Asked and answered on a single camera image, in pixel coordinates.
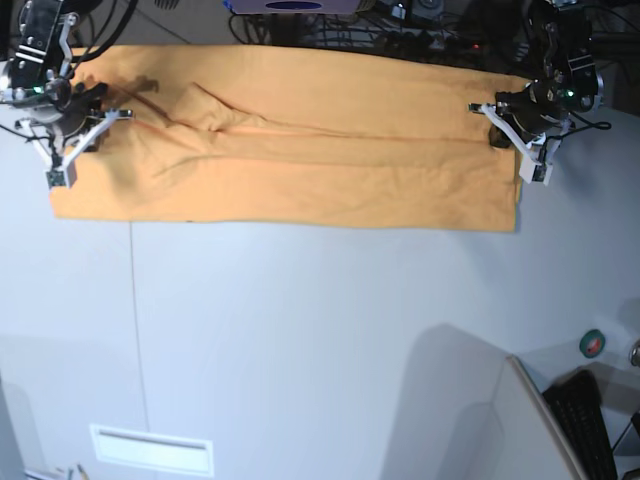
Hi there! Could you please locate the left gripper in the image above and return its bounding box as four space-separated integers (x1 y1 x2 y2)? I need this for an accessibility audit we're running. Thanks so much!
488 91 569 149

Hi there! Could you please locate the white recessed table tray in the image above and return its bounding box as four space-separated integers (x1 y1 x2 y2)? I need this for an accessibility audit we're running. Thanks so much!
89 424 215 478

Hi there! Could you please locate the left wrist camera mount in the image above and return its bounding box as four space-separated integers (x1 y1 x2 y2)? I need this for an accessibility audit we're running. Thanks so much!
468 103 562 186

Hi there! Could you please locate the black keyboard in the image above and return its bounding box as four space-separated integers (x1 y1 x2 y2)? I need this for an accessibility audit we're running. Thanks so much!
543 369 618 480

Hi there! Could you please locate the metal knob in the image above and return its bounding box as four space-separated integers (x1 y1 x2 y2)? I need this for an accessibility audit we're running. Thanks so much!
629 340 640 368

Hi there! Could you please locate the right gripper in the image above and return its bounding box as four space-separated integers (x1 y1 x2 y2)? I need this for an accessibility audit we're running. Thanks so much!
34 82 108 153

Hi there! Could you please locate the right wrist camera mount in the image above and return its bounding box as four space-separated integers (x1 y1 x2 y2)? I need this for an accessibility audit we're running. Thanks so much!
16 109 134 190

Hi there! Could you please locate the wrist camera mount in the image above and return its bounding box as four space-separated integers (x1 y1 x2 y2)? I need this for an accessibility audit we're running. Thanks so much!
468 103 562 186
16 109 134 190

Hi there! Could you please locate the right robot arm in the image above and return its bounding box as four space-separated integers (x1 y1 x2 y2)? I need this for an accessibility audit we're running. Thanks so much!
1 1 111 166

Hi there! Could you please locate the white partition panel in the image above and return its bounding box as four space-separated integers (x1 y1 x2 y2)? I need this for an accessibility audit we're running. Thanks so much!
494 356 586 479

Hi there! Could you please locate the green tape roll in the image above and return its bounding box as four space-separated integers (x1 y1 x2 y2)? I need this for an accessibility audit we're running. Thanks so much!
579 329 606 359

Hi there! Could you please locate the orange t-shirt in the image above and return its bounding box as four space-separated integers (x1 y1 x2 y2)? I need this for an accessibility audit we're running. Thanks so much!
50 45 524 232

